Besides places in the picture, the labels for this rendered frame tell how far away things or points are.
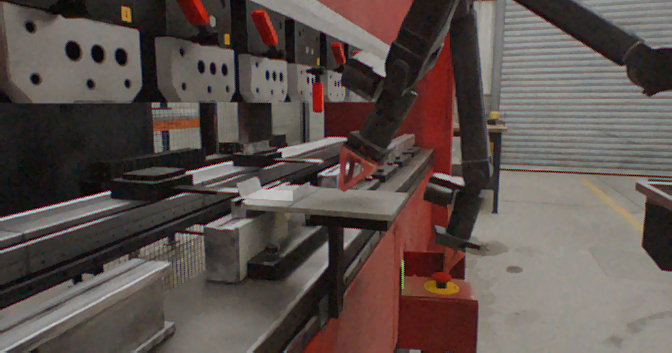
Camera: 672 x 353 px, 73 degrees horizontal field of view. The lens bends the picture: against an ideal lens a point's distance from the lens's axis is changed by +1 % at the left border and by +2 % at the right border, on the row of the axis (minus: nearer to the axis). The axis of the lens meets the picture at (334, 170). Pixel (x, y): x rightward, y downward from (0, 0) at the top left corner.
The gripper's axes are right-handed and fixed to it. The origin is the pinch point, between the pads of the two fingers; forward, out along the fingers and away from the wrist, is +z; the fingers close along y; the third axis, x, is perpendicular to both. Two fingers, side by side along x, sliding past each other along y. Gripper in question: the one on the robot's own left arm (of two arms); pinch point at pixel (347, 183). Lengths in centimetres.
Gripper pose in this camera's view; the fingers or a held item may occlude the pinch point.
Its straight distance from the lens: 80.1
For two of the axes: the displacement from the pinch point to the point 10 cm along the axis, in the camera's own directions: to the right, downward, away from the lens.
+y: -3.1, 1.4, -9.4
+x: 8.3, 5.3, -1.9
